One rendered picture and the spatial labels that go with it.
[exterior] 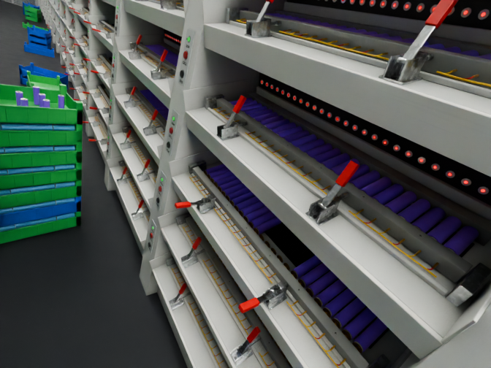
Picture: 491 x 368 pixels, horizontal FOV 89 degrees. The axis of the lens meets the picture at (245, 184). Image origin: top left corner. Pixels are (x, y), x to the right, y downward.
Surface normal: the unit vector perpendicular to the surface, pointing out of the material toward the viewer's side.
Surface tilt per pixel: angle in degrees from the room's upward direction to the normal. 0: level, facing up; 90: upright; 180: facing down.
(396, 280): 19
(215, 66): 90
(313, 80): 109
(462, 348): 90
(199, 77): 90
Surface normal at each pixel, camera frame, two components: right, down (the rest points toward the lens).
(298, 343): 0.04, -0.77
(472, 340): -0.77, 0.06
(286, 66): -0.83, 0.32
